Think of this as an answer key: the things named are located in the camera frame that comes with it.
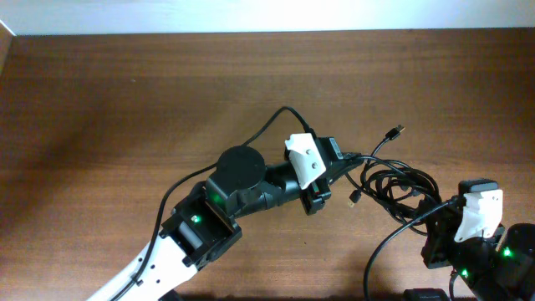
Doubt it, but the black thin USB cable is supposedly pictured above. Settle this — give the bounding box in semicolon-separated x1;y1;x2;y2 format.
343;154;419;209

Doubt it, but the black thick USB cable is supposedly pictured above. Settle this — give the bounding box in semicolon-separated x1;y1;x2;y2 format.
359;124;444;235

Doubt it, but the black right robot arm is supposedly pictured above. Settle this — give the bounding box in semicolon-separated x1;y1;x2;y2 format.
421;205;534;301

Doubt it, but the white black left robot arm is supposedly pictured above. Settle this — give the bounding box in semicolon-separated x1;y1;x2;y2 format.
91;145;363;300

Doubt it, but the black right camera cable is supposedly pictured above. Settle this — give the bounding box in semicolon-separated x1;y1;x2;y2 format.
362;198;461;301

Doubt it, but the black camera cable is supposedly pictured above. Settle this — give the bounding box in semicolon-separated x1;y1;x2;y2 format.
362;198;461;301
108;105;314;301

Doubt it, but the black left camera cable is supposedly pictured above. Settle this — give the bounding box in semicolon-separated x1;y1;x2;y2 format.
108;105;314;301

